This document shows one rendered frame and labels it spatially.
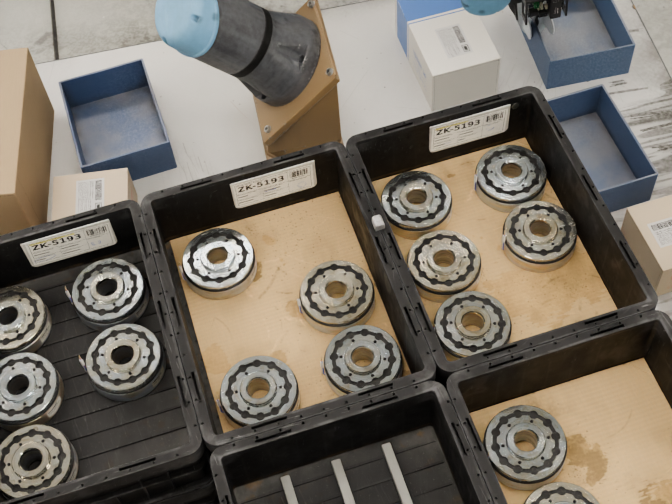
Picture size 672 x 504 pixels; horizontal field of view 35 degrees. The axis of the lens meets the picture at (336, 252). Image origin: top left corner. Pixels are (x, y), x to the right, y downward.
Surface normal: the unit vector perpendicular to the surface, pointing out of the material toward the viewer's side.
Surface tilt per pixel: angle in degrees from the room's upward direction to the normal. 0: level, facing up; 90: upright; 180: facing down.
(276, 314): 0
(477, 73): 90
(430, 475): 0
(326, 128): 90
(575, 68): 90
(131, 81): 90
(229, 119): 0
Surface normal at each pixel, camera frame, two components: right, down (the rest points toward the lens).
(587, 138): -0.06, -0.55
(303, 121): 0.20, 0.81
